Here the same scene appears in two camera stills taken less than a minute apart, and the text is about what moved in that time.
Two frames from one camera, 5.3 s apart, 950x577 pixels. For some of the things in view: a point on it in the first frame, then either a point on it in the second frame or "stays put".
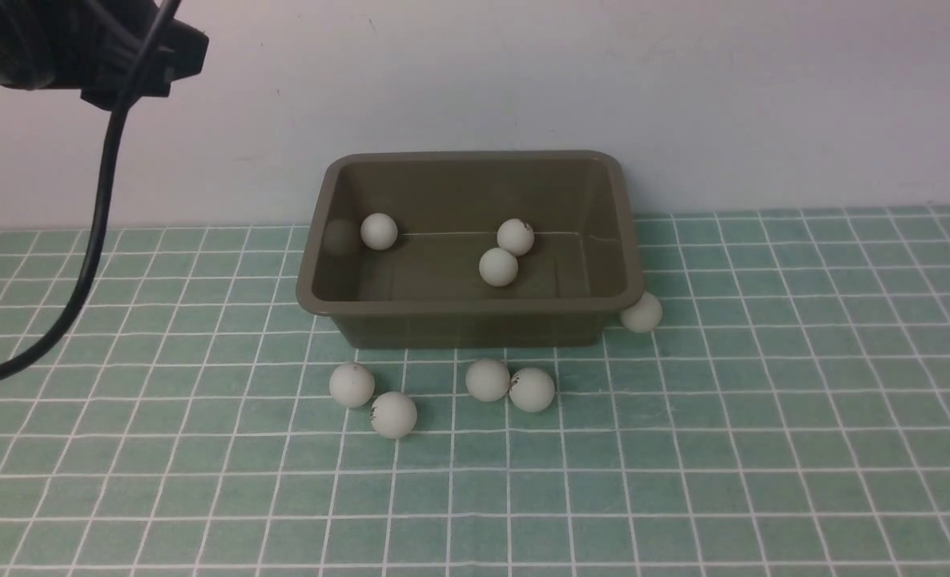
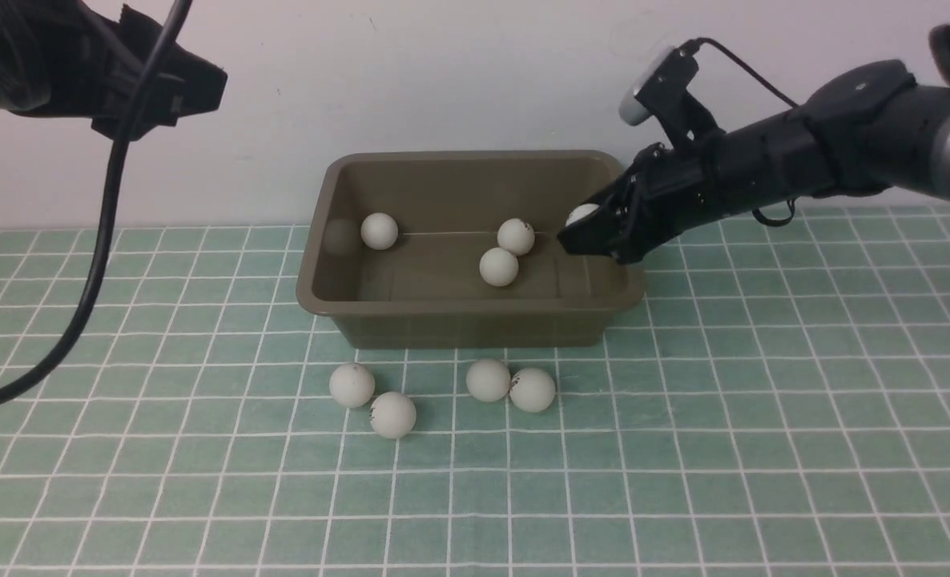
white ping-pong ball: [532, 389] stays put
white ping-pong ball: [515, 236] stays put
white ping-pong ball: [352, 385] stays put
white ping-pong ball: [642, 316] → [581, 212]
